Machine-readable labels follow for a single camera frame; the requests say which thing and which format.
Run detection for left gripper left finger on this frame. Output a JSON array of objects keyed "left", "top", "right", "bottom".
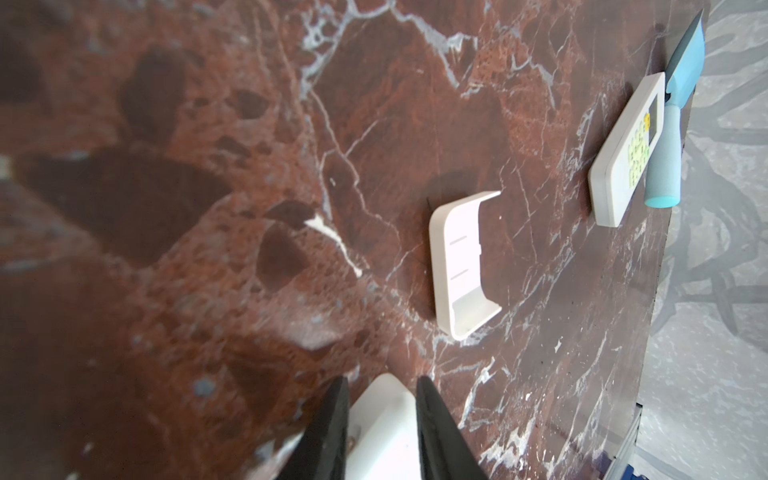
[{"left": 277, "top": 376, "right": 350, "bottom": 480}]

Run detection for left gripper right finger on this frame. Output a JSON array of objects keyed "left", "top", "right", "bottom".
[{"left": 416, "top": 376, "right": 488, "bottom": 480}]

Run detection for white remote control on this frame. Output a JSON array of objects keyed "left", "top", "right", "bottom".
[
  {"left": 588, "top": 72, "right": 666, "bottom": 228},
  {"left": 269, "top": 373, "right": 424, "bottom": 480}
]

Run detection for white battery cover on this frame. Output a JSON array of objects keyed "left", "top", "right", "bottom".
[{"left": 429, "top": 191, "right": 502, "bottom": 341}]

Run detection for blue black device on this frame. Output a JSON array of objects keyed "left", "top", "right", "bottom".
[{"left": 603, "top": 458, "right": 648, "bottom": 480}]

